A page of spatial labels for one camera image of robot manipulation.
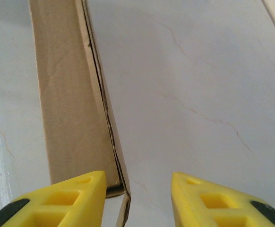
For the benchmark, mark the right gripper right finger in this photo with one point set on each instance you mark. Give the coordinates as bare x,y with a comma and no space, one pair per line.
222,208

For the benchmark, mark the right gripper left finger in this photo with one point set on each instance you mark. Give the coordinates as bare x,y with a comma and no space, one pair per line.
64,208

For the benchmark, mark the brown cardboard paper box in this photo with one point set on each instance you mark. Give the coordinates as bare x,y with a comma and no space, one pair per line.
66,94

